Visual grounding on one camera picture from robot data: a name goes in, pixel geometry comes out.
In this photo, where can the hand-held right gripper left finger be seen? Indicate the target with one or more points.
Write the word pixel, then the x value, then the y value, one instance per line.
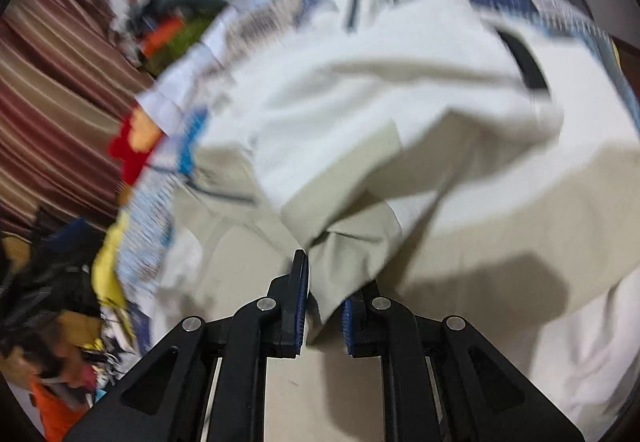
pixel 300 307

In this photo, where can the beige jacket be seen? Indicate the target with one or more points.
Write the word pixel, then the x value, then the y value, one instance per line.
pixel 380 112

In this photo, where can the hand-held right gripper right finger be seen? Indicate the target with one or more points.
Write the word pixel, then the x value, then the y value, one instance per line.
pixel 348 328

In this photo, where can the blue printed blanket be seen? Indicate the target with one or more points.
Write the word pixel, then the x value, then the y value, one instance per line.
pixel 150 232

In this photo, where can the red and yellow cloth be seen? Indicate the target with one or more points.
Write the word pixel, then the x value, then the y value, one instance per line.
pixel 132 142

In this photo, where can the dark clutter pile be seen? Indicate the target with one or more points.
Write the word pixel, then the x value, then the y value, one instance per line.
pixel 45 282

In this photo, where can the maroon striped curtain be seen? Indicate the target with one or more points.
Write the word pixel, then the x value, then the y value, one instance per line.
pixel 55 97

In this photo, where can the dark clothes heap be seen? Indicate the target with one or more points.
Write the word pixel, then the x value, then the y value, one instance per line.
pixel 167 29

